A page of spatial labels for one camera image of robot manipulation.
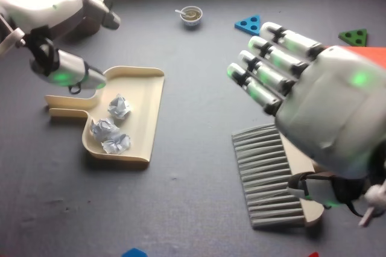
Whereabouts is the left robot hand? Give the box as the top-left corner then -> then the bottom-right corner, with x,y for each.
0,0 -> 122,94

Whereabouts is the white paper ball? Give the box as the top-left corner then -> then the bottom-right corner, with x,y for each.
101,132 -> 132,155
107,93 -> 133,121
90,117 -> 120,143

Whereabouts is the cream plastic dustpan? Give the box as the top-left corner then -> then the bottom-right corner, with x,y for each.
44,65 -> 166,171

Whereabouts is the cream hand broom red-tipped handle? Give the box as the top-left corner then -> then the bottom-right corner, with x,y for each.
231,123 -> 335,229

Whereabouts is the small white spoon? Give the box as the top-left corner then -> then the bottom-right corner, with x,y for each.
174,8 -> 194,18

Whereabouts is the small toy bowl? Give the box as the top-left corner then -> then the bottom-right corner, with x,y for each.
182,5 -> 203,28

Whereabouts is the grey table cloth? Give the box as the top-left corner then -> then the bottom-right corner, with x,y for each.
0,0 -> 386,257

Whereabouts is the blue triangle block with holes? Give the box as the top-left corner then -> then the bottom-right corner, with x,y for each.
234,14 -> 261,35

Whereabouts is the blue hexagonal block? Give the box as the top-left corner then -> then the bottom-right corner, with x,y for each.
121,247 -> 148,257

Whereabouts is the green triangle block with holes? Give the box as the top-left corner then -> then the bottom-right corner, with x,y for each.
338,28 -> 368,47

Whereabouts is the large orange block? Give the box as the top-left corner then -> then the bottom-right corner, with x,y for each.
346,46 -> 386,68

